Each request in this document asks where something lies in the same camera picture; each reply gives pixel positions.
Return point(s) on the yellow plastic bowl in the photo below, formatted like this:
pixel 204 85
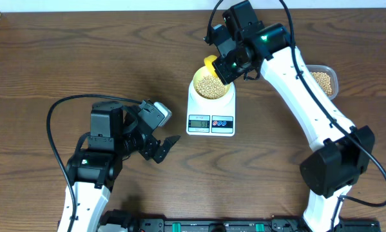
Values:
pixel 202 72

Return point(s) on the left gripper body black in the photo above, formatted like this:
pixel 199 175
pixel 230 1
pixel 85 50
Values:
pixel 147 147

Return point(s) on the yellow measuring scoop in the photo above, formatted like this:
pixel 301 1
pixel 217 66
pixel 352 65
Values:
pixel 208 61

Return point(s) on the soybeans in container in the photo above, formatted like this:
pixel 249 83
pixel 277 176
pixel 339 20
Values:
pixel 324 81

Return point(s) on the white digital kitchen scale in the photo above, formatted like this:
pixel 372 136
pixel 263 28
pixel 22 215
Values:
pixel 211 117

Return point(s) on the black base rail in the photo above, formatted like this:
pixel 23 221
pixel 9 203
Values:
pixel 237 225

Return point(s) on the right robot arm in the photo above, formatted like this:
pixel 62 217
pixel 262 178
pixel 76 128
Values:
pixel 341 152

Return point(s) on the clear plastic bean container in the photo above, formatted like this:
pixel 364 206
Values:
pixel 329 71

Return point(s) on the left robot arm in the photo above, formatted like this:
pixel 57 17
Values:
pixel 116 132

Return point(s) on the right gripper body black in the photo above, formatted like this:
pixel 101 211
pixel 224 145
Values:
pixel 231 67

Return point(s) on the soybeans in bowl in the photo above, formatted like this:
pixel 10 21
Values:
pixel 210 87

